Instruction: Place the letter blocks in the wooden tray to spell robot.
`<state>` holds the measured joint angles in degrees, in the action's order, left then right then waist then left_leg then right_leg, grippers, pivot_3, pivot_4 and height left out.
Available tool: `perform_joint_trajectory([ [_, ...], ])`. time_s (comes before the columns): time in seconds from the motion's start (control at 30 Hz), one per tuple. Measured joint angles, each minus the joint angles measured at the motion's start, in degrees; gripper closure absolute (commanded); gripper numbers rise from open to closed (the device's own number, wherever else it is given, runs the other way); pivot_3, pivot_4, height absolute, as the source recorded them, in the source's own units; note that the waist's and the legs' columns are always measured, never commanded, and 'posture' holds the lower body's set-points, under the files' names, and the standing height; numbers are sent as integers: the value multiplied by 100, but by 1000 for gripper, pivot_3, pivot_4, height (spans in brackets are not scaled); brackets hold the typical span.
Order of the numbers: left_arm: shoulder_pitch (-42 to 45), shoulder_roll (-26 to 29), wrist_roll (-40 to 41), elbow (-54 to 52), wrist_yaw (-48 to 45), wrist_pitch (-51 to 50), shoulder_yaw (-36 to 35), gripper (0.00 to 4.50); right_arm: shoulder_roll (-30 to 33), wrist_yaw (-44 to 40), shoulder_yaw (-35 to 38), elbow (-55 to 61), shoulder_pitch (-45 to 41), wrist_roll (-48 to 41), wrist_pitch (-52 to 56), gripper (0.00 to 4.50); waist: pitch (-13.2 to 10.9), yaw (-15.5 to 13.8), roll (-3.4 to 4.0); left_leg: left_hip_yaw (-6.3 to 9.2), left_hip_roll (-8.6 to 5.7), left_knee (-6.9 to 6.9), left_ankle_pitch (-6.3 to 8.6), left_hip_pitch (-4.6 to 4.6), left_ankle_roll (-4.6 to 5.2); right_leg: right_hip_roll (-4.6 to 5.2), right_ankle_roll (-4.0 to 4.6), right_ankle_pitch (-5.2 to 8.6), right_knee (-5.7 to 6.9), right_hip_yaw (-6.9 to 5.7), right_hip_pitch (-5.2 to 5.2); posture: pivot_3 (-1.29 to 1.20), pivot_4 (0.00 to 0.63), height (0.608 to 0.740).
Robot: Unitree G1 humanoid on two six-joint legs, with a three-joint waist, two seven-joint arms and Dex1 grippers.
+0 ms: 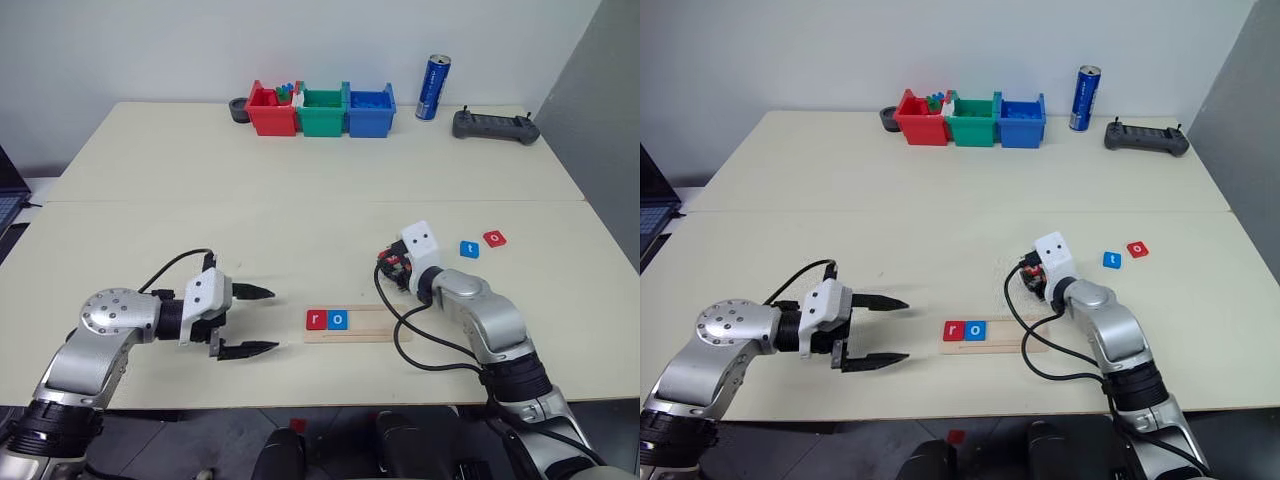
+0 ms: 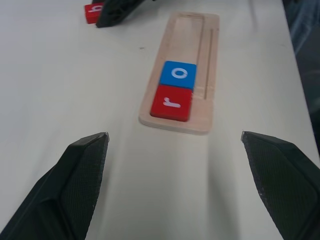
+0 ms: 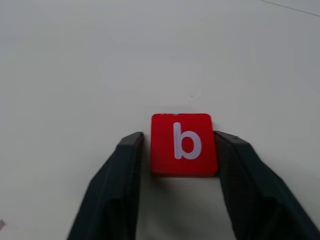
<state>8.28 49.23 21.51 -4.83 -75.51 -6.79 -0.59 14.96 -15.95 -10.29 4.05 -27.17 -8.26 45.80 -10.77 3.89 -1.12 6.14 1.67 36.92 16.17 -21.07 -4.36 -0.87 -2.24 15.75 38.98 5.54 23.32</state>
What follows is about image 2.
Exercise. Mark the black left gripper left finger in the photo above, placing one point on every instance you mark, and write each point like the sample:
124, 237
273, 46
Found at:
57, 195

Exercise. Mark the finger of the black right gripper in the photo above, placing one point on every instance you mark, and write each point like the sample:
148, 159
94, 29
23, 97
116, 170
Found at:
97, 2
113, 12

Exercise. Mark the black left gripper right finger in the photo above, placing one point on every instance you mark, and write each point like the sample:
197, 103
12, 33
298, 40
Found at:
282, 180

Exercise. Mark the red letter block b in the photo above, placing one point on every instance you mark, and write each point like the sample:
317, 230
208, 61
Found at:
91, 15

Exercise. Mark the wooden letter tray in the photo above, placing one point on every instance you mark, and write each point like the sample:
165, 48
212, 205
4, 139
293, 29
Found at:
185, 37

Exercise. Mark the blue letter block o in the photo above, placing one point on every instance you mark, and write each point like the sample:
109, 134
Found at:
178, 73

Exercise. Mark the red letter block r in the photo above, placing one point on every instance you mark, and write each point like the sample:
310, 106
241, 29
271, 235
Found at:
171, 103

